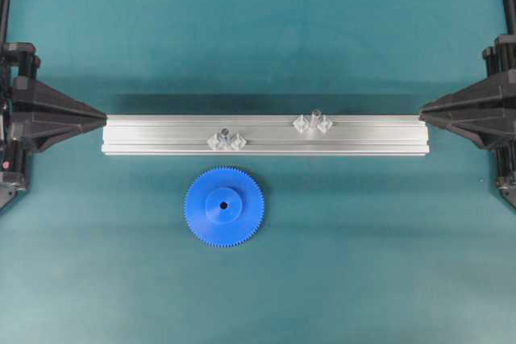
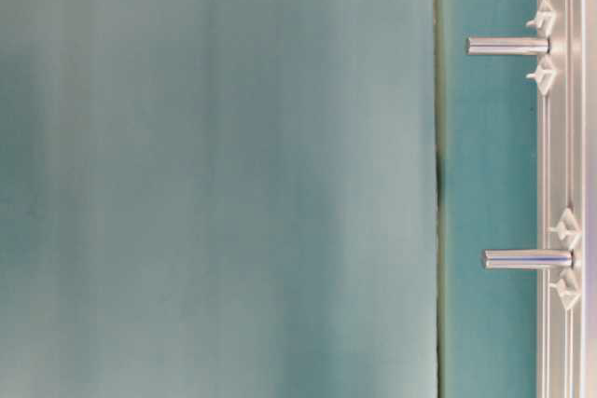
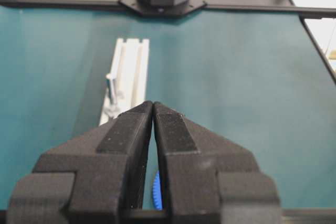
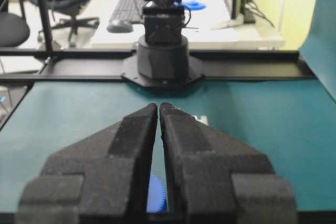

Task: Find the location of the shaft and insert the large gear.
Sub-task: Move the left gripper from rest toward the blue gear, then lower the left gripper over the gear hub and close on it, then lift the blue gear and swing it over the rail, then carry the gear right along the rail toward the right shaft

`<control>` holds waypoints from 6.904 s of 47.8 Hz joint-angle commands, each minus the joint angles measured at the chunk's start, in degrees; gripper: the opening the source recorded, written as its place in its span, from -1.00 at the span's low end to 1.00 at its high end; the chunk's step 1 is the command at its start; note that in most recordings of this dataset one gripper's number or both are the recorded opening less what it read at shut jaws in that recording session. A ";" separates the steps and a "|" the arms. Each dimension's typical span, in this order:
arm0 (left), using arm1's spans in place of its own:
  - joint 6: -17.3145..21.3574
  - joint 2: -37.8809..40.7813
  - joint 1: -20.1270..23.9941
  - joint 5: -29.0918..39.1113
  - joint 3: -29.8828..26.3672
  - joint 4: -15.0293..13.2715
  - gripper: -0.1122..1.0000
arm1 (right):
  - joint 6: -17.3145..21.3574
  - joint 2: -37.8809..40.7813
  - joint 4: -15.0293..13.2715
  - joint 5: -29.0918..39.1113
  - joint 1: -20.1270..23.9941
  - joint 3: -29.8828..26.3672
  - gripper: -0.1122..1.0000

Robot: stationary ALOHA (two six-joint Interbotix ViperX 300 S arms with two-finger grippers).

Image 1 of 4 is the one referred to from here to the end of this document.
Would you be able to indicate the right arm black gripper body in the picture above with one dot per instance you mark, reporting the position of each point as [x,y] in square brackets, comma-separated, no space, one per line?
[499,58]

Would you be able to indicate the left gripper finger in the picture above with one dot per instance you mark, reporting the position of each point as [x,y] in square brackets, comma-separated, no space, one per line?
[30,95]
[38,131]

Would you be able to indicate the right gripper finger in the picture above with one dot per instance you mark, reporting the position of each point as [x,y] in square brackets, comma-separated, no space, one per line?
[488,93]
[480,138]

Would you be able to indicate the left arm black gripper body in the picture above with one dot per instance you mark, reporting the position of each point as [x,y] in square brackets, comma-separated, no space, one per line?
[13,156]

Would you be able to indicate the large blue plastic gear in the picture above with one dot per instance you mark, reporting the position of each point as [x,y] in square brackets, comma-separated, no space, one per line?
[224,207]

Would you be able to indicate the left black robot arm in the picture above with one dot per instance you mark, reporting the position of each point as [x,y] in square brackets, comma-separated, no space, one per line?
[34,116]

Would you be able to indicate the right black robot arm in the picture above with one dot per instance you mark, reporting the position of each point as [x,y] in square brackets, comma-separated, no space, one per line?
[484,112]

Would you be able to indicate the right steel shaft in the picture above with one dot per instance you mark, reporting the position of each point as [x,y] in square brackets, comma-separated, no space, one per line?
[314,121]

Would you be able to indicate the steel shaft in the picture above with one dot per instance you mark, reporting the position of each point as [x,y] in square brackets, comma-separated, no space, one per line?
[314,121]
[224,138]

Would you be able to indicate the left steel shaft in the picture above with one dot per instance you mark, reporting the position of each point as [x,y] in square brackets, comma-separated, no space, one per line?
[224,138]

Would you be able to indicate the long aluminium extrusion rail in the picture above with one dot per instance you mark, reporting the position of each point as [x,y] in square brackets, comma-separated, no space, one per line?
[270,134]

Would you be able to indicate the right clear shaft bracket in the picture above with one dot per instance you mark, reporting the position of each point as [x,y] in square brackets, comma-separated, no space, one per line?
[301,124]

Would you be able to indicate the clear shaft bracket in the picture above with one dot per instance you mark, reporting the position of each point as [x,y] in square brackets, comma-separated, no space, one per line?
[238,142]
[301,124]

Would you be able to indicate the left clear shaft bracket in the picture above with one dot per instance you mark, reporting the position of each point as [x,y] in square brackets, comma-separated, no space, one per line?
[238,142]

